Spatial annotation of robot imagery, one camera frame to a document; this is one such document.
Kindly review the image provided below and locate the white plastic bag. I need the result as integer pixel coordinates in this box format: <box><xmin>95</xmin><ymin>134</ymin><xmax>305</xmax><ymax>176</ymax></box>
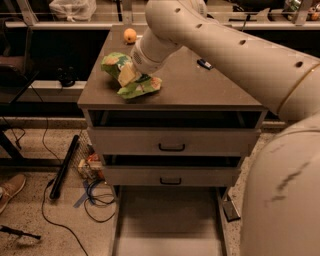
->
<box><xmin>49</xmin><ymin>0</ymin><xmax>97</xmax><ymax>22</ymax></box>

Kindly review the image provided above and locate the green rice chip bag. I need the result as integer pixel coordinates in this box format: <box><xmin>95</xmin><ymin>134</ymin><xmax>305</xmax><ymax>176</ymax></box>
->
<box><xmin>101</xmin><ymin>52</ymin><xmax>162</xmax><ymax>99</ymax></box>

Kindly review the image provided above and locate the blue snack bar wrapper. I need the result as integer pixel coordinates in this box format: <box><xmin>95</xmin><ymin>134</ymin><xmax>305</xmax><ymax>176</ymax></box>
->
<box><xmin>197</xmin><ymin>59</ymin><xmax>213</xmax><ymax>70</ymax></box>

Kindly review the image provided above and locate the black tube on floor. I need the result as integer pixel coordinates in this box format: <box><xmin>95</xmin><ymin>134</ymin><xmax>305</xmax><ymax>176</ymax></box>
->
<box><xmin>49</xmin><ymin>135</ymin><xmax>79</xmax><ymax>200</ymax></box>

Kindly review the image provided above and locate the top drawer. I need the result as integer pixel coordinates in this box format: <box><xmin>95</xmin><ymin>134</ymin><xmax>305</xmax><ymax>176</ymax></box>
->
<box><xmin>87</xmin><ymin>127</ymin><xmax>260</xmax><ymax>157</ymax></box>

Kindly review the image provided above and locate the grey drawer cabinet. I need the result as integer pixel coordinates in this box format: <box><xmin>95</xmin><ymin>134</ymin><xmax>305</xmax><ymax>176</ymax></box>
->
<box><xmin>77</xmin><ymin>24</ymin><xmax>269</xmax><ymax>188</ymax></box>

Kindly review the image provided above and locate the black tool on floor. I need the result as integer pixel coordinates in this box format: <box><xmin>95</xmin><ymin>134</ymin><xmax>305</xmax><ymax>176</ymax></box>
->
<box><xmin>0</xmin><ymin>225</ymin><xmax>41</xmax><ymax>240</ymax></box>

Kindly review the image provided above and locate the black power adapter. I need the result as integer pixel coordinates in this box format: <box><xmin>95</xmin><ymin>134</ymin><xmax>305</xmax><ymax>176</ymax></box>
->
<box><xmin>223</xmin><ymin>201</ymin><xmax>241</xmax><ymax>222</ymax></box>

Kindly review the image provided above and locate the black headset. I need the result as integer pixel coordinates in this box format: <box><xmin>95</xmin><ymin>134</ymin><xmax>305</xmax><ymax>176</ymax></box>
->
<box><xmin>57</xmin><ymin>66</ymin><xmax>78</xmax><ymax>87</ymax></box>

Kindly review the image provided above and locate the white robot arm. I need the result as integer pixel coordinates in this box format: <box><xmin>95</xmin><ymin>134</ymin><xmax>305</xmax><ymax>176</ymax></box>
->
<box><xmin>132</xmin><ymin>0</ymin><xmax>320</xmax><ymax>256</ymax></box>

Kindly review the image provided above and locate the orange fruit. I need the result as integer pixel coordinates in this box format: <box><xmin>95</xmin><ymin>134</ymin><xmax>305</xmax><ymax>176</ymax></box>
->
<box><xmin>123</xmin><ymin>28</ymin><xmax>137</xmax><ymax>44</ymax></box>

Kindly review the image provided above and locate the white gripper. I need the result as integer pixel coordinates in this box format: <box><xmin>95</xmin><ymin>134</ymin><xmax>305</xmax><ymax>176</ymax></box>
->
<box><xmin>118</xmin><ymin>28</ymin><xmax>181</xmax><ymax>87</ymax></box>

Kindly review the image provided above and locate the middle drawer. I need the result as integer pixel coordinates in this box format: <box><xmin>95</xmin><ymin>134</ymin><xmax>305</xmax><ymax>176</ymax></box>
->
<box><xmin>103</xmin><ymin>166</ymin><xmax>240</xmax><ymax>187</ymax></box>

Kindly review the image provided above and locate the black floor cable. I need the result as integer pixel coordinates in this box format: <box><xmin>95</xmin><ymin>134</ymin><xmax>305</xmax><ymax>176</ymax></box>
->
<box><xmin>40</xmin><ymin>178</ymin><xmax>90</xmax><ymax>256</ymax></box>

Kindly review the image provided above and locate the small clutter pile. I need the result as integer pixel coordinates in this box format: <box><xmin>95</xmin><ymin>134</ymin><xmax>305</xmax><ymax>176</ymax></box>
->
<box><xmin>77</xmin><ymin>153</ymin><xmax>104</xmax><ymax>180</ymax></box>

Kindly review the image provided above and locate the tan shoe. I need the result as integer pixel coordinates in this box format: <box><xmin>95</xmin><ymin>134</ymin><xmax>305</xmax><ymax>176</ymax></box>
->
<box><xmin>0</xmin><ymin>174</ymin><xmax>26</xmax><ymax>214</ymax></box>

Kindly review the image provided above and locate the open bottom drawer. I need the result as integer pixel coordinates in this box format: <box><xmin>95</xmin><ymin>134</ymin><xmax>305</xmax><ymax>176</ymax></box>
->
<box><xmin>110</xmin><ymin>186</ymin><xmax>231</xmax><ymax>256</ymax></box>

